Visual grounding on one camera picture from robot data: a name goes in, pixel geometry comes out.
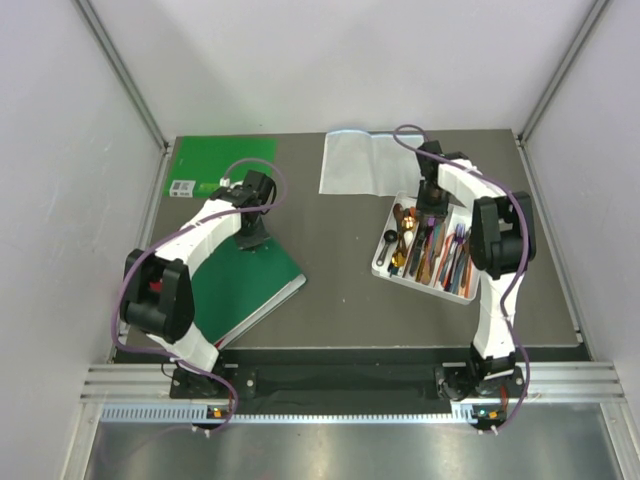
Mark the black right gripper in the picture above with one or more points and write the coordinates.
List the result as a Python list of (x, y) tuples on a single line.
[(427, 211)]

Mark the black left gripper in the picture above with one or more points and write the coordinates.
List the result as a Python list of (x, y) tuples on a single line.
[(254, 241)]

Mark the brown wooden spoon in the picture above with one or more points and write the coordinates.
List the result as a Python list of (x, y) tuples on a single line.
[(398, 214)]

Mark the white cutlery tray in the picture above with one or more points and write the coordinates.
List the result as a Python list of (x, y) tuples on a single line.
[(456, 214)]

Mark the teal handled gold spoon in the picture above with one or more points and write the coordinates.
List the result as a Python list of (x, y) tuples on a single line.
[(397, 262)]

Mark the iridescent knife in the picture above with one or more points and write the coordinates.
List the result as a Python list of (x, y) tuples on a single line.
[(425, 228)]

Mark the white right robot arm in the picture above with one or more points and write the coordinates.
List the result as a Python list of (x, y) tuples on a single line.
[(502, 243)]

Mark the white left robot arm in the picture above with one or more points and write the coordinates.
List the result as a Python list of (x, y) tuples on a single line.
[(158, 297)]

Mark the teal knife in tray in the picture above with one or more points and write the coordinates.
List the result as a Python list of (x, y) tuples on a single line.
[(437, 249)]

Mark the gold spoon in tray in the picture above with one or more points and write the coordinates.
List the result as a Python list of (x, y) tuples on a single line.
[(408, 223)]

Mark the white ceramic spoon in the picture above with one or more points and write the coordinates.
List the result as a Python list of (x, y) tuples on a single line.
[(407, 238)]

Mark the black measuring spoon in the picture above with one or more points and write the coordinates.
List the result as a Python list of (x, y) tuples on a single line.
[(389, 241)]

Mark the light green plastic folder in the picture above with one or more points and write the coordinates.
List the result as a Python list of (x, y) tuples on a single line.
[(199, 162)]

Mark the clear mesh zip pouch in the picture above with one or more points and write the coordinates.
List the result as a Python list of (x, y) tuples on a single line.
[(360, 163)]

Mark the orange chopstick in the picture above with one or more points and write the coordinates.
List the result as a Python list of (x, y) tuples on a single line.
[(466, 276)]

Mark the dark green ring binder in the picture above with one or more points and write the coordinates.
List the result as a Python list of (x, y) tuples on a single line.
[(233, 290)]

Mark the black mounting base plate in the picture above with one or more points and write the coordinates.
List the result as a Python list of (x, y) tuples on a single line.
[(335, 382)]

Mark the aluminium frame rail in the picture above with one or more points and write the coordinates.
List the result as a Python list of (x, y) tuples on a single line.
[(90, 16)]

